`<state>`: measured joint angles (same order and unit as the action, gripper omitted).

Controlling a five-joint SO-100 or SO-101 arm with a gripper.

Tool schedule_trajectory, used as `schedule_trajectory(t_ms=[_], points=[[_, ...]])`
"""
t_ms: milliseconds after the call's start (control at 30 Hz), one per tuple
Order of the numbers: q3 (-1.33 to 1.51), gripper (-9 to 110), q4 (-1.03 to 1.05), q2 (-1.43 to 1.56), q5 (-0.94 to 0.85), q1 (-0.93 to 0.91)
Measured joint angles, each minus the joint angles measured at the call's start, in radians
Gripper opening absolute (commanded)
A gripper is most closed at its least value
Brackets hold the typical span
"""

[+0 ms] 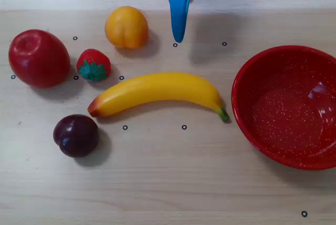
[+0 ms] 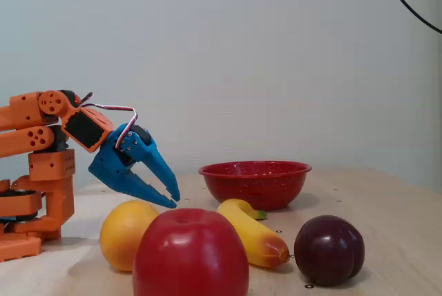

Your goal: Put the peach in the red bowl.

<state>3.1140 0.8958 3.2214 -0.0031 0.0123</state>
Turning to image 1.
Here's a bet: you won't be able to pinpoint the red strawberry green leaves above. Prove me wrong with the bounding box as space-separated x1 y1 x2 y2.
76 48 112 82

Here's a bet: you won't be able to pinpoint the yellow orange peach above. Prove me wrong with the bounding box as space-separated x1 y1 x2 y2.
104 6 149 50

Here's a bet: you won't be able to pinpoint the red apple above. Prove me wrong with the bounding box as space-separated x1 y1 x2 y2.
8 29 71 89

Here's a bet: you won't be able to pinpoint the dark purple plum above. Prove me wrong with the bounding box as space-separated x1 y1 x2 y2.
52 114 100 158

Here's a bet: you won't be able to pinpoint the red speckled enamel bowl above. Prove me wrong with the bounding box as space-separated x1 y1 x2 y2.
231 45 336 170

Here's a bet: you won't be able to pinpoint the yellow banana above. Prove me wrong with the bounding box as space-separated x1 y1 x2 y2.
87 72 230 123

